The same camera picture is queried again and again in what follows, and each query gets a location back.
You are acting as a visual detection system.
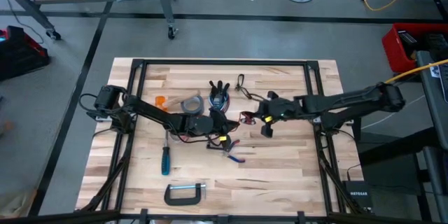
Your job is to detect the black and red toolbox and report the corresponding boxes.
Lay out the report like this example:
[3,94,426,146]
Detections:
[0,24,52,82]

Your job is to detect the thin black cord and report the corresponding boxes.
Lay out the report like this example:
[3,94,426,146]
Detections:
[234,73,269,102]

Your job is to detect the black C-clamp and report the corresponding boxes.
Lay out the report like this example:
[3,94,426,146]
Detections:
[163,183,207,207]

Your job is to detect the red packing tape dispenser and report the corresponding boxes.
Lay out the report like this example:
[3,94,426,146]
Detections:
[167,129,197,145]

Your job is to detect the black work glove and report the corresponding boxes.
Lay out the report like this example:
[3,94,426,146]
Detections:
[209,80,232,113]

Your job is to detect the yellow cable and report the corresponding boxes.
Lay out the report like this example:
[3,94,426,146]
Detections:
[384,59,448,85]

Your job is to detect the red plastic bin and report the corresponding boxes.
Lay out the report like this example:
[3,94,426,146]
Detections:
[381,22,448,75]

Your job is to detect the dark duct tape roll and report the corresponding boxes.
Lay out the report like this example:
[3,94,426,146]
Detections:
[180,94,205,117]

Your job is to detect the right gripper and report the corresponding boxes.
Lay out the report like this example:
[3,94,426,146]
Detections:
[241,90,305,139]

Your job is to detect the blue-handled screwdriver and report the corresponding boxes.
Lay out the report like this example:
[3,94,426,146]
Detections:
[160,131,172,176]

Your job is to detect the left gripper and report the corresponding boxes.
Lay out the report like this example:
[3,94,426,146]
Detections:
[190,108,242,150]

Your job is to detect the red and blue pliers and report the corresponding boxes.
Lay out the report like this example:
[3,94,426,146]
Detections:
[223,139,246,164]

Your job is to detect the person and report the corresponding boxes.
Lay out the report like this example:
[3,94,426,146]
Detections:
[0,188,39,218]

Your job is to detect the black Netgear network switch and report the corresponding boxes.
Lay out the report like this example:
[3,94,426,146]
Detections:
[342,181,374,213]

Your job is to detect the white floor cable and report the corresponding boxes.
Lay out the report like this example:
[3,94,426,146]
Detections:
[361,94,427,130]

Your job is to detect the grey device in bin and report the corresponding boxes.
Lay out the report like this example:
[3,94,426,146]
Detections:
[398,30,419,46]

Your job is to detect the black hex key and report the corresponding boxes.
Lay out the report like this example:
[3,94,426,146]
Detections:
[206,141,228,153]

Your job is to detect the orange plastic object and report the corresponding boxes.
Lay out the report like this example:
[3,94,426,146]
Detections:
[155,95,167,113]

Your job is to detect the grey desk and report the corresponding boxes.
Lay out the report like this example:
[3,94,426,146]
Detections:
[414,50,448,224]

